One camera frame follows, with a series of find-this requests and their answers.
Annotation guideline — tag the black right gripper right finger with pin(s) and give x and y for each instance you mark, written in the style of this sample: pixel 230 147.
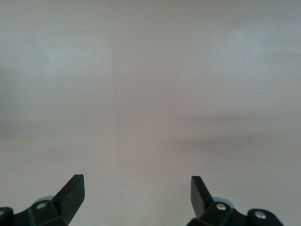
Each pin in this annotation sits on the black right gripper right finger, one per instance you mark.
pixel 198 200

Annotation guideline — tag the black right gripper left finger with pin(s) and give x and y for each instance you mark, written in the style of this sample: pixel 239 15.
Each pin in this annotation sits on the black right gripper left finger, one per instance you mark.
pixel 70 200

